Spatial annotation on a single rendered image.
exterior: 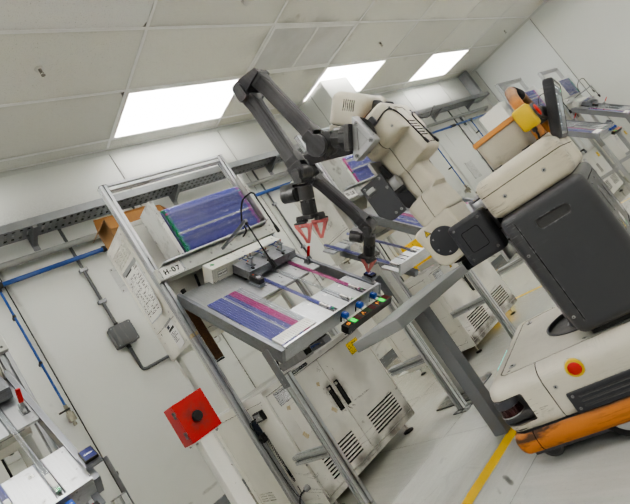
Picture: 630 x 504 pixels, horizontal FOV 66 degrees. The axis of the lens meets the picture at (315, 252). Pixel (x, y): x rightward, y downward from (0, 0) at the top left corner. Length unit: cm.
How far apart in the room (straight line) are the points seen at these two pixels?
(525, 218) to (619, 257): 25
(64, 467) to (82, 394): 201
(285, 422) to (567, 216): 143
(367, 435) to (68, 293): 243
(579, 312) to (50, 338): 324
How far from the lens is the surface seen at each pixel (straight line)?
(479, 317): 339
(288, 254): 262
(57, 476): 173
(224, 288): 245
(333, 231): 353
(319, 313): 219
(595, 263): 148
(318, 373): 240
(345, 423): 242
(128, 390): 378
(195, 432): 188
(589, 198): 145
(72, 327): 385
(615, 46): 934
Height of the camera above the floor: 74
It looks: 7 degrees up
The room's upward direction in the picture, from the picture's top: 34 degrees counter-clockwise
